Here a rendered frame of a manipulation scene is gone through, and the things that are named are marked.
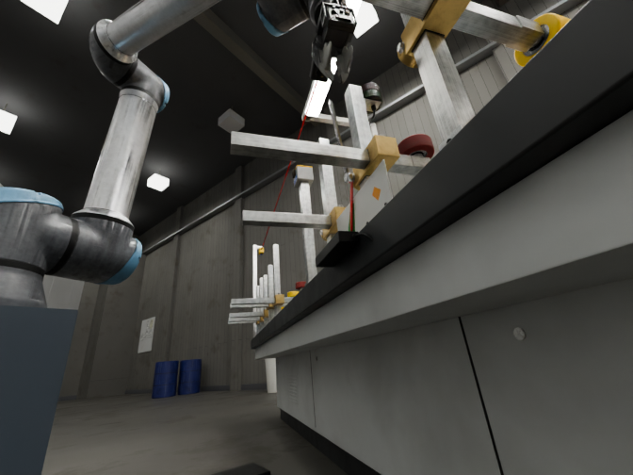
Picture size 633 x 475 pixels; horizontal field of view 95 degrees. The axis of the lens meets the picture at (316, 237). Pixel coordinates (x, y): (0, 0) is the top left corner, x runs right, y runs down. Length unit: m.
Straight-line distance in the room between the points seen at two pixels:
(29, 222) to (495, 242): 0.88
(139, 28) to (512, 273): 1.03
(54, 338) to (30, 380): 0.07
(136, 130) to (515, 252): 1.04
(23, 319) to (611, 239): 0.86
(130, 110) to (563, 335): 1.20
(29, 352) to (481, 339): 0.87
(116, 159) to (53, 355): 0.55
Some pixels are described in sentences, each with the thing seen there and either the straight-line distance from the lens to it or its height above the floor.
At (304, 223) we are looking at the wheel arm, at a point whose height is 0.80.
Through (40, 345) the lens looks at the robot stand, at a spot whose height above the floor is 0.53.
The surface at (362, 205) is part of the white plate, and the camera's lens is 0.65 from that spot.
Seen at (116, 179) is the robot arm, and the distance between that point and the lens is 1.02.
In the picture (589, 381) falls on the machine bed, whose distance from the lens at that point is 0.61.
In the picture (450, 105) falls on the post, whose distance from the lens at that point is 0.48.
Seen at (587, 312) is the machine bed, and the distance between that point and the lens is 0.59.
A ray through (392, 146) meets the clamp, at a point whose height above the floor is 0.84.
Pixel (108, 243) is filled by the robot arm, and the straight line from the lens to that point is 0.94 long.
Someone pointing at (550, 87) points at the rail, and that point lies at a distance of 0.35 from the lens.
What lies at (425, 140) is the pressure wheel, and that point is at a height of 0.88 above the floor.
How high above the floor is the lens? 0.46
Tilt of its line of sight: 23 degrees up
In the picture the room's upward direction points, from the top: 5 degrees counter-clockwise
